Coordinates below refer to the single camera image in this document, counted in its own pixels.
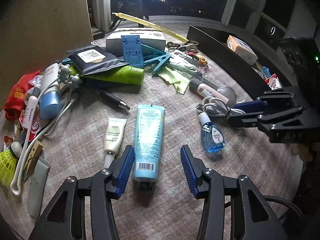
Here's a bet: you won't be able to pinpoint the yellow folding ruler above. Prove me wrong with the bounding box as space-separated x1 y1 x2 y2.
112 12 189 43

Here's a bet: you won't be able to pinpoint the blue eye drop bottle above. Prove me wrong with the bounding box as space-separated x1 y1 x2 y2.
199 112 226 153

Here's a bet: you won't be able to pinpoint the grey white tube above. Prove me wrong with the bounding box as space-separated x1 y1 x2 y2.
27 157 50 218

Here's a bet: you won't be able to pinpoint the white charging cable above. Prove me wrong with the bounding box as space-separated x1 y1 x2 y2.
10 77 78 196

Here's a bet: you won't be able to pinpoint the light stand tripod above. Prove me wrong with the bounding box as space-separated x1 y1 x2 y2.
121 0 151 28

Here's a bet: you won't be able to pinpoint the light blue cream tube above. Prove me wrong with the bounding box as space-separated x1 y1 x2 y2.
133 105 165 183

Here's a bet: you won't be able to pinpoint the orange tissue pack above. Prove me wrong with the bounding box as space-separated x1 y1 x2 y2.
227 35 258 66

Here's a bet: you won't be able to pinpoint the green cleaning cloth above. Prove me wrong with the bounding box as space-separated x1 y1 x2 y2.
155 65 191 95

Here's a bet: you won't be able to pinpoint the wooden clothes peg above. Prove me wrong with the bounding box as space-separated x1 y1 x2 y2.
24 140 44 175

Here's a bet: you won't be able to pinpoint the coiled grey cable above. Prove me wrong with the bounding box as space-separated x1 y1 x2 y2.
196 96 246 118

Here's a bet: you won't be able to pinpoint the white cardboard box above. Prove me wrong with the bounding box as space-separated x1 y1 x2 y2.
106 28 166 55

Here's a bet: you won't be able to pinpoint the metal carabiner keys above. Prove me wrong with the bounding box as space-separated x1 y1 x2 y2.
165 41 199 53

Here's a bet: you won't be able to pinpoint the black storage tray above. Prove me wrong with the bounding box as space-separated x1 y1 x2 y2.
187 25 297 99

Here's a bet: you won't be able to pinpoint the black wet wipes pack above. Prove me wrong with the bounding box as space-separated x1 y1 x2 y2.
67 46 129 76

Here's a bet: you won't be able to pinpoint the person's right hand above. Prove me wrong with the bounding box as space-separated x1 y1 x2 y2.
290 144 317 164

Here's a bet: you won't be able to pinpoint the yellow shuttlecock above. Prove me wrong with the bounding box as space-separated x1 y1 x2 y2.
0 141 22 187

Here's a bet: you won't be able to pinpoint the white blue spray bottle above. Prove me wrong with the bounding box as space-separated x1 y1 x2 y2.
39 63 61 120

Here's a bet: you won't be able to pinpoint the red snack bag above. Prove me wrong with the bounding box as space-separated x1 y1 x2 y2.
3 70 40 121

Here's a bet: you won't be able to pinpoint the teal clothes hanger clip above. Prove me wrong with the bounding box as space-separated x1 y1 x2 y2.
141 44 171 76

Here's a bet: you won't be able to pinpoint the green tube bottle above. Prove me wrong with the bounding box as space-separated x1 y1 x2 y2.
83 66 145 86

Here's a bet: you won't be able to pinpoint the red white snack sachet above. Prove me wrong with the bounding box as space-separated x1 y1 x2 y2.
265 74 282 90

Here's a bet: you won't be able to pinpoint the black pen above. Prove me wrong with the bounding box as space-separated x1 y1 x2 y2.
95 89 130 111

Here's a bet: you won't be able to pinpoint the small white cream tube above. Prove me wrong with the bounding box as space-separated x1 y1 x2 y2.
104 118 127 168

